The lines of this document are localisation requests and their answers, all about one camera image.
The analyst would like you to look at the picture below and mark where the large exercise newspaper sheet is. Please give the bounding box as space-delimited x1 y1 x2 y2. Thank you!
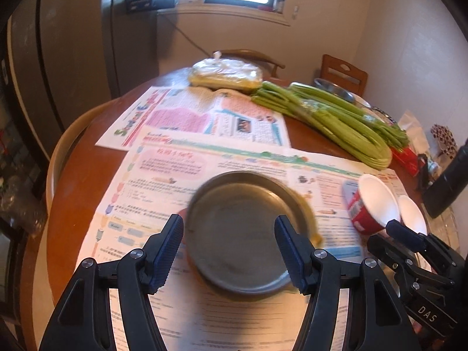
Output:
78 130 408 351

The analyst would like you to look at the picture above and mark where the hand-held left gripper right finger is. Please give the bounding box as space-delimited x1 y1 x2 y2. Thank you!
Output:
274 215 421 351

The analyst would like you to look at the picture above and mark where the black strap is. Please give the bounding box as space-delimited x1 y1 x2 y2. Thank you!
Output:
417 154 439 192

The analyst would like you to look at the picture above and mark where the grey refrigerator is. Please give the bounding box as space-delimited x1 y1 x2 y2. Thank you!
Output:
0 0 115 200

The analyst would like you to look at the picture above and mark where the steel basin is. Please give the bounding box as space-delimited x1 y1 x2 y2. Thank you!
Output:
314 78 357 104

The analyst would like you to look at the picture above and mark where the yellow shell-shaped plate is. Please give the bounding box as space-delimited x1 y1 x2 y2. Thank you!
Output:
188 190 324 300

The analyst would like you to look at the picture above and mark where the brown wooden chair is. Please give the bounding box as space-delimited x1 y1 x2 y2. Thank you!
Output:
320 54 368 96

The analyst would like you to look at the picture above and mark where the dotted dried flower bunch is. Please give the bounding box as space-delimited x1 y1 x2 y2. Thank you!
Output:
431 123 457 159

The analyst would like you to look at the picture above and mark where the curved-back wooden chair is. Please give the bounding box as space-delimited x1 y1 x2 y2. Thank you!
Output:
212 49 286 80

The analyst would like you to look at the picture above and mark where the green celery bunch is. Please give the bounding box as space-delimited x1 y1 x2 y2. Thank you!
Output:
289 82 410 150
250 80 393 171

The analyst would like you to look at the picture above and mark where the large red paper bowl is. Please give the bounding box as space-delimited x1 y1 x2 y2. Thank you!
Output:
342 173 402 236

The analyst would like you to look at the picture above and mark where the beige chair backrest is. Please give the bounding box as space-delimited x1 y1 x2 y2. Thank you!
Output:
46 99 121 223

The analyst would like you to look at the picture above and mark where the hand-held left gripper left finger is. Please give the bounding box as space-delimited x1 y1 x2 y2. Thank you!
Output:
38 214 185 351

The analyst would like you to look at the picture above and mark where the small red paper bowl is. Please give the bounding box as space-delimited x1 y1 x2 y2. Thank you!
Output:
397 195 428 236

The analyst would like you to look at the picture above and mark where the wall cable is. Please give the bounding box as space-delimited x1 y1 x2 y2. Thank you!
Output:
173 25 220 56

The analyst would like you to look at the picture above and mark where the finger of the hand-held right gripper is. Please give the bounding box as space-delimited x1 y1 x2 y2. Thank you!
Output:
367 235 454 289
386 219 430 249

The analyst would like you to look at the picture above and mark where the plastic bag of yellow food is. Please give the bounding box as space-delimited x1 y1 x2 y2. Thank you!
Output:
188 52 264 93

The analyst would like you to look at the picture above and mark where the black thermos bottle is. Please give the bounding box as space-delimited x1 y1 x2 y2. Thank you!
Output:
424 150 468 220

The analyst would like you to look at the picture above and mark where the pink headline newspaper sheet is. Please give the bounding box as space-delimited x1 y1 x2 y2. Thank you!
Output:
95 87 291 150

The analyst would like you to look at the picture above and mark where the stainless steel plate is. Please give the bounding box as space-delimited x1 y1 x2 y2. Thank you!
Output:
186 171 319 297

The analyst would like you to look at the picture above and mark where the red tissue box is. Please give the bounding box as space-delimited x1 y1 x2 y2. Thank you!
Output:
391 110 429 177

